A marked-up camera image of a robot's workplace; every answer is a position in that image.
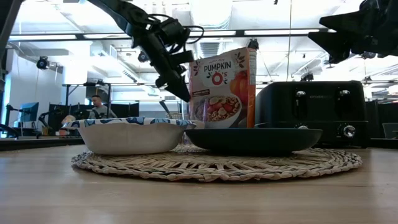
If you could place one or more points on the blue patterned paper bowl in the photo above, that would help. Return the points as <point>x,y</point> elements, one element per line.
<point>130,138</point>

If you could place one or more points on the pumpkin cereal box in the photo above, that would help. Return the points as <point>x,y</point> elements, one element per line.
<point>224,77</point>

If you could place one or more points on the person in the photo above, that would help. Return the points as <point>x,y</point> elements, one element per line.
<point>101,110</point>
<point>68,120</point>

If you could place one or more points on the dark green plate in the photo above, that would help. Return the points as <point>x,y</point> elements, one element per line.
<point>253,140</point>

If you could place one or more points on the computer monitor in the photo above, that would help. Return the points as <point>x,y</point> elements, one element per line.
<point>30,112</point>

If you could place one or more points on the black ceiling camera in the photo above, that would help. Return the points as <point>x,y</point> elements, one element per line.
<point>368,55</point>
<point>253,44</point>
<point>42,63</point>
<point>142,57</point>
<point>307,76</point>

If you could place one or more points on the black table edge rail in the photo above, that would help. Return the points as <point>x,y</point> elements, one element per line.
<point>37,143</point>

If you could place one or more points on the black four-slot toaster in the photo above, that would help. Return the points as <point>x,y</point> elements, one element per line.
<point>326,105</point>

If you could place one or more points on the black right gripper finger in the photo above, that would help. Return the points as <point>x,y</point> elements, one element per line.
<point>337,21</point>
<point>335,46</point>

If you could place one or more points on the black overhead frame bar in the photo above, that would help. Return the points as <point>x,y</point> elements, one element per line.
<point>267,32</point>

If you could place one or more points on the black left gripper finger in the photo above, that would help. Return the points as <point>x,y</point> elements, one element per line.
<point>182,90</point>
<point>160,82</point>

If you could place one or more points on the round woven straw placemat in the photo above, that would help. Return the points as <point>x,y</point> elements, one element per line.
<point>217,168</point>

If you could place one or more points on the clear glass with white rice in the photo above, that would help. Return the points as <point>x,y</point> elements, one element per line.
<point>199,124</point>

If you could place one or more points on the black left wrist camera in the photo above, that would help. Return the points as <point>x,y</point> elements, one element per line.
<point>174,29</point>

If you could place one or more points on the grey mesh bin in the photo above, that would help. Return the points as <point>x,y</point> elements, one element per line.
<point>390,130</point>

